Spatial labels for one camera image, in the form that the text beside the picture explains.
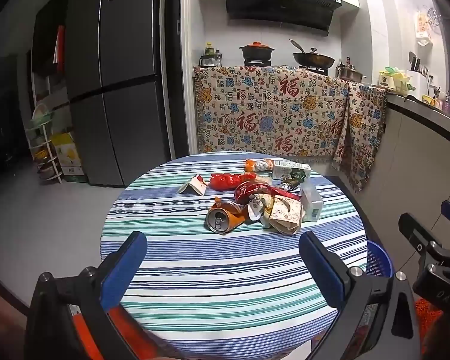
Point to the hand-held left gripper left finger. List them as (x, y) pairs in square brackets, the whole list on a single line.
[(123, 270)]

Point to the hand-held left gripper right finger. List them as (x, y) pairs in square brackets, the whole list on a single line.
[(322, 268)]

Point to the blue plastic basket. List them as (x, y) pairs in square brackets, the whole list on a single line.
[(378, 260)]

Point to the long red snack wrapper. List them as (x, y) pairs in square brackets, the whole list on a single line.
[(285, 195)]

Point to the green white drink carton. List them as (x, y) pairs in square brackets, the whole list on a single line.
[(290, 170)]

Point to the red crushed can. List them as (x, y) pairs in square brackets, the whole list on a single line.
[(249, 190)]

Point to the orange white snack packet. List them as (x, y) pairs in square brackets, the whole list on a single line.
[(257, 165)]

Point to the person's orange red clothing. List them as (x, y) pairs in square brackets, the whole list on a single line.
[(427, 310)]

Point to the brown paper bag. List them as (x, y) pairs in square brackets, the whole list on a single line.
[(285, 214)]

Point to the white green small box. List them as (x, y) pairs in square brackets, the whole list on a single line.
[(312, 202)]

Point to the kitchen counter cabinet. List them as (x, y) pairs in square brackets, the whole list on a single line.
[(416, 150)]

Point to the dark gold wrapper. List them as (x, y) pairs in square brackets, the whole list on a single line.
[(290, 184)]

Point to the white crumpled wrapper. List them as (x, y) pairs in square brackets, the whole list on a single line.
[(255, 208)]

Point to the blue green striped tablecloth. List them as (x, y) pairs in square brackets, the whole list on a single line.
[(228, 270)]

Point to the beige plastic wrapper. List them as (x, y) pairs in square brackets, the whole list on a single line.
[(261, 179)]

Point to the white folded paper card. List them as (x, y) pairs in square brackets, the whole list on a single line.
[(193, 186)]

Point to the orange crushed can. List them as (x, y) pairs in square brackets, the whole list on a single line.
[(221, 219)]

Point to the yellow print cardboard box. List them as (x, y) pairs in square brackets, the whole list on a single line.
[(70, 157)]

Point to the red crumpled plastic wrapper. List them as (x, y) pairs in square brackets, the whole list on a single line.
[(228, 181)]

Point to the white knife holder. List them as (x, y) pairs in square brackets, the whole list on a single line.
[(418, 73)]

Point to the yellow green plastic containers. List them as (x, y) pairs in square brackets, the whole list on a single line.
[(393, 80)]

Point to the white storage rack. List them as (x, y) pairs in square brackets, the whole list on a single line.
[(43, 146)]

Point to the patterned fabric sofa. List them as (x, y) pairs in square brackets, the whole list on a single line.
[(270, 120)]

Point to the steel pot with lid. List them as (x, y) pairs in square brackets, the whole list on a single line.
[(349, 72)]

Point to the grey refrigerator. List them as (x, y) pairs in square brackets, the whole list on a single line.
[(127, 82)]

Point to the black wok with lid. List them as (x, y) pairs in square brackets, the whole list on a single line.
[(313, 59)]

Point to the black clay pot orange lid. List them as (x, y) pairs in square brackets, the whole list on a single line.
[(255, 50)]

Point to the red hanging cloth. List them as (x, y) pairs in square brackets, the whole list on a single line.
[(59, 48)]

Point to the condiment bottle rack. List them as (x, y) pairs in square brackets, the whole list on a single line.
[(210, 56)]

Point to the black range hood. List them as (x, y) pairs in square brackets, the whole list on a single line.
[(277, 7)]

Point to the wall hook ornament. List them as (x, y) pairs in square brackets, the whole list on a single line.
[(425, 24)]

